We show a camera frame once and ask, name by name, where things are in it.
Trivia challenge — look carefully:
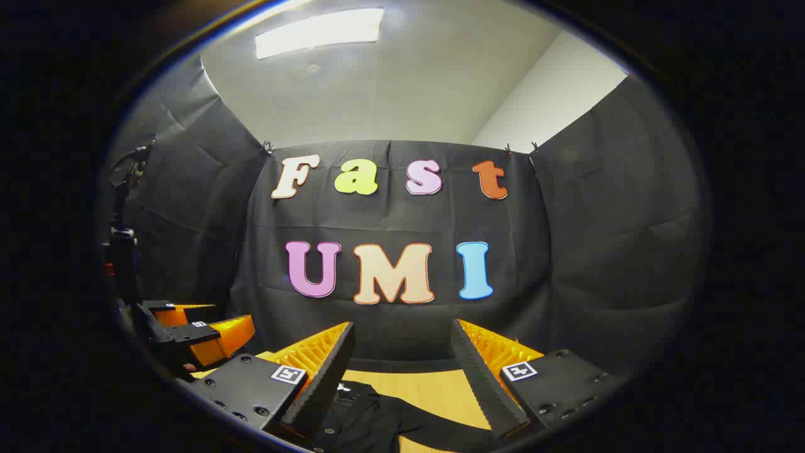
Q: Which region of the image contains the black jacket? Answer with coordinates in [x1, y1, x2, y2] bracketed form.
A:
[311, 379, 504, 453]

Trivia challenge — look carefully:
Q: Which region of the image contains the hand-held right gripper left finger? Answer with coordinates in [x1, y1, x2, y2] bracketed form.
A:
[179, 321, 357, 450]

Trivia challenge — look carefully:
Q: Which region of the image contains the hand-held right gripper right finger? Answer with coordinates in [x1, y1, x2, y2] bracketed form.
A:
[450, 318, 630, 441]

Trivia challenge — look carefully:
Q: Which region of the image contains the black backdrop cloth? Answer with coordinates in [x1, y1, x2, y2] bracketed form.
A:
[104, 53, 708, 378]

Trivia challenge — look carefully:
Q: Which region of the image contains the ceiling light panel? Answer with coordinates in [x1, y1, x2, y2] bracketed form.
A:
[255, 8, 384, 60]

